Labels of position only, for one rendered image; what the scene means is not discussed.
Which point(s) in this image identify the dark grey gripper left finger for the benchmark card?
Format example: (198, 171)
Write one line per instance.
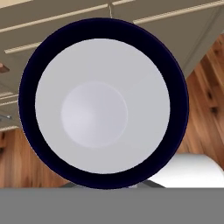
(67, 185)

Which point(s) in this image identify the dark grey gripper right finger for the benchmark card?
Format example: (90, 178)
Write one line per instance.
(152, 184)

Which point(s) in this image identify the white rounded object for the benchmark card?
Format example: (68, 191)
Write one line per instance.
(189, 172)

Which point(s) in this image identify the black and white round thing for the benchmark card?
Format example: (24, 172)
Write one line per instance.
(96, 113)

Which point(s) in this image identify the beige drawer front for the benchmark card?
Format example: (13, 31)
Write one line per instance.
(8, 110)

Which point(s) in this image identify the beige cupboard door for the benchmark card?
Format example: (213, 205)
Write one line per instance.
(186, 35)
(58, 17)

